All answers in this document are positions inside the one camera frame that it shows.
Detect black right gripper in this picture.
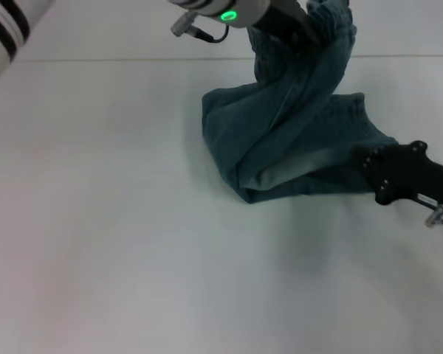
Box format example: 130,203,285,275
354,139,443,224

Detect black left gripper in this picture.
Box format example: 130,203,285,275
250,0,321,48

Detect blue denim shorts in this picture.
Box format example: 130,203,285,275
201,0,400,206

